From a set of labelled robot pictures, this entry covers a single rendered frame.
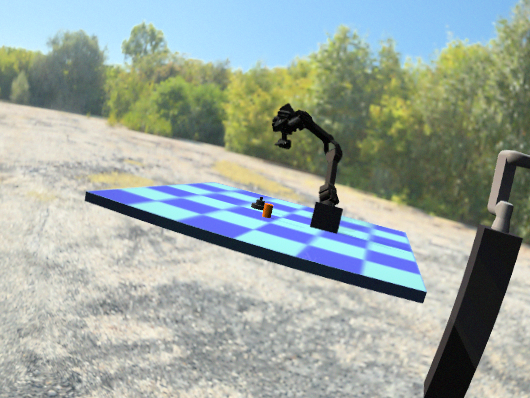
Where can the orange knob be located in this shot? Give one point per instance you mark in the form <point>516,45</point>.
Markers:
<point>267,211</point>

